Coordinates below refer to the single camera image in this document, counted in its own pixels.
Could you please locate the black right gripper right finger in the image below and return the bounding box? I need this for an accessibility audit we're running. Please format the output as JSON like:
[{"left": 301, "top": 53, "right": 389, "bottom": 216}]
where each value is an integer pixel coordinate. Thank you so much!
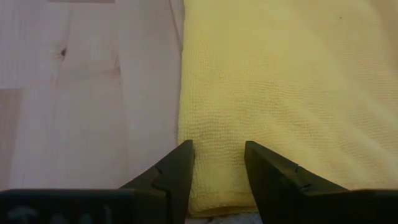
[{"left": 244, "top": 140, "right": 398, "bottom": 224}]

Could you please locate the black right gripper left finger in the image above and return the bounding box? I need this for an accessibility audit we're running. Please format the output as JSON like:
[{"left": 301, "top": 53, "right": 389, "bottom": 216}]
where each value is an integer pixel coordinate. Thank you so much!
[{"left": 0, "top": 139, "right": 195, "bottom": 224}]

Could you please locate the yellow microfiber towel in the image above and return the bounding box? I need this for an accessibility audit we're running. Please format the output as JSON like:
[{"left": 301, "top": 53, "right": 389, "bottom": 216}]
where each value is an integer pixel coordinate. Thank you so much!
[{"left": 177, "top": 0, "right": 398, "bottom": 218}]

